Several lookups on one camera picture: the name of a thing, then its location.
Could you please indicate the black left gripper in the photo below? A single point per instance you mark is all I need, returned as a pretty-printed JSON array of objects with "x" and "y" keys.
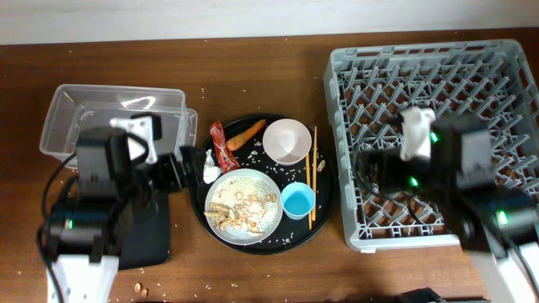
[{"x": 194, "y": 172}]

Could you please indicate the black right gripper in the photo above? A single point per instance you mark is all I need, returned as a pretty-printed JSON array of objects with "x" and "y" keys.
[{"x": 390, "y": 165}]

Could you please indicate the wooden chopstick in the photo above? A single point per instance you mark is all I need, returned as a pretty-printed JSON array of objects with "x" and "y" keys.
[
  {"x": 309, "y": 191},
  {"x": 314, "y": 173}
]

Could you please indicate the light blue cup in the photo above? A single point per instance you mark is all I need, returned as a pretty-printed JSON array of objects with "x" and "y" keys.
[{"x": 294, "y": 200}]

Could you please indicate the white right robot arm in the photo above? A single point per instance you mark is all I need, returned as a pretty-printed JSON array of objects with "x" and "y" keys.
[{"x": 497, "y": 226}]

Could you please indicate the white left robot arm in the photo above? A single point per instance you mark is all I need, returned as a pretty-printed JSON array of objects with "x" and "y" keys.
[{"x": 114, "y": 214}]

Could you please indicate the grey dishwasher rack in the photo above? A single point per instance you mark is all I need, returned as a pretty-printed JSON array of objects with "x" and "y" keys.
[{"x": 366, "y": 87}]

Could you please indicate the crumpled white tissue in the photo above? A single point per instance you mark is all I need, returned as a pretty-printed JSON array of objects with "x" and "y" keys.
[{"x": 211, "y": 171}]

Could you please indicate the red snack wrapper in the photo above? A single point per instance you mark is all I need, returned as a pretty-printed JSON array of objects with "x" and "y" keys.
[{"x": 224, "y": 156}]

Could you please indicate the orange carrot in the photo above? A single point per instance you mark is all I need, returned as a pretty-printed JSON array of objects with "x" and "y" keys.
[{"x": 240, "y": 140}]

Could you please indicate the peanut on tray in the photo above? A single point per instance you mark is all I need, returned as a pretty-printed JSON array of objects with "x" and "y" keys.
[{"x": 321, "y": 166}]

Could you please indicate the grey plate with food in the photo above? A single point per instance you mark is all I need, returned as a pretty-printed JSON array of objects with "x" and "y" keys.
[{"x": 243, "y": 207}]

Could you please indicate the round black tray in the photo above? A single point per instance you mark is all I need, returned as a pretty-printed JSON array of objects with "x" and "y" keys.
[{"x": 288, "y": 234}]

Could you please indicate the black rectangular tray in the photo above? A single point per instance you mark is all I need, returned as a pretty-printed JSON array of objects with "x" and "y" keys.
[{"x": 148, "y": 243}]

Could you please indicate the clear plastic bin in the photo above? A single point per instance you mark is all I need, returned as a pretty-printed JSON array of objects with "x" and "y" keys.
[{"x": 77, "y": 107}]

